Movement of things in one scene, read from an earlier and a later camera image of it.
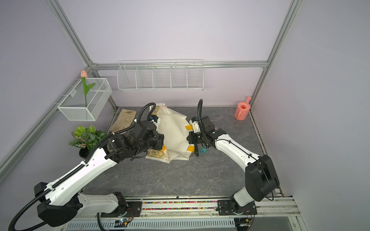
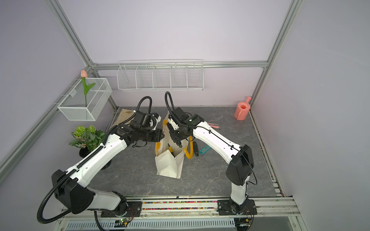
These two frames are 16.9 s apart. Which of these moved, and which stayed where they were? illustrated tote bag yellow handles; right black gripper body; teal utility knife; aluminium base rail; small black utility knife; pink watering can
Moved: right black gripper body; illustrated tote bag yellow handles
Stayed: pink watering can; small black utility knife; teal utility knife; aluminium base rail
